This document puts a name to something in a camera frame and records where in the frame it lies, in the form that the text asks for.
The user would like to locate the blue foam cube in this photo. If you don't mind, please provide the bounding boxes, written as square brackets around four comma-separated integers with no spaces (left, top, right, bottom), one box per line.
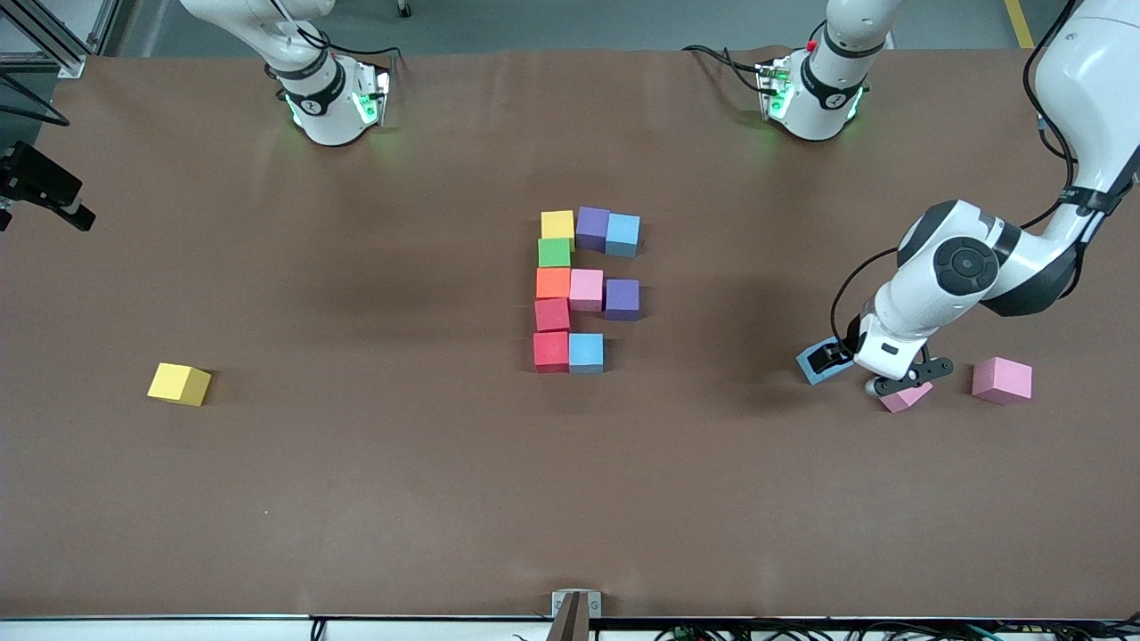
[606,214,641,259]
[568,333,605,375]
[795,343,854,386]

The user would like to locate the purple foam cube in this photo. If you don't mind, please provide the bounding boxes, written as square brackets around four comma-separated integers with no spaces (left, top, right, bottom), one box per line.
[605,279,641,321]
[576,207,612,253]

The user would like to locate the black base cable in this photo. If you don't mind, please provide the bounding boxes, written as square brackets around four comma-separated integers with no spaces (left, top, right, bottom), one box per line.
[681,45,769,95]

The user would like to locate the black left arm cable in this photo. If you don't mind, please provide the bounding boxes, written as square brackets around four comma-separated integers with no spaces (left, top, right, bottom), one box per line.
[830,0,1140,357]

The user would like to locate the pink foam cube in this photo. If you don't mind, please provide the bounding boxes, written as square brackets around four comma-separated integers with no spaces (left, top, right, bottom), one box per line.
[971,356,1034,406]
[570,269,605,313]
[880,381,935,414]

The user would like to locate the black cable bundle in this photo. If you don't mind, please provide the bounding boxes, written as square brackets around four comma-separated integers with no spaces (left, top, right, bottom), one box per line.
[655,621,1140,641]

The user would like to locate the brown table mat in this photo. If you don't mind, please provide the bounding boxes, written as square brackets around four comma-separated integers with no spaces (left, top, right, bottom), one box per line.
[0,45,1140,621]

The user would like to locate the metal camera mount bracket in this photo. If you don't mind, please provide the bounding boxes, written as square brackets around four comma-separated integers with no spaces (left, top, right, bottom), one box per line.
[545,589,604,641]

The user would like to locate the aluminium frame profile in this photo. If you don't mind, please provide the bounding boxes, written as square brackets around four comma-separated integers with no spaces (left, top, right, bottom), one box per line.
[0,0,123,79]

